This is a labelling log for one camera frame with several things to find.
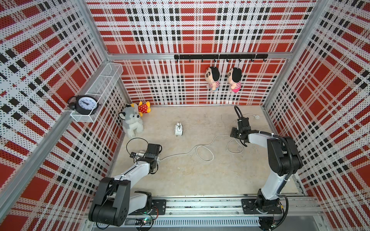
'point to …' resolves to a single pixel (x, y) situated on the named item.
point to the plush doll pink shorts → (234, 76)
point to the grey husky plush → (132, 123)
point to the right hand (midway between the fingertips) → (236, 131)
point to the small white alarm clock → (178, 129)
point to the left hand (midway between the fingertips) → (154, 155)
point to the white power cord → (197, 146)
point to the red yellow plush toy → (144, 108)
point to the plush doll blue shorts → (212, 76)
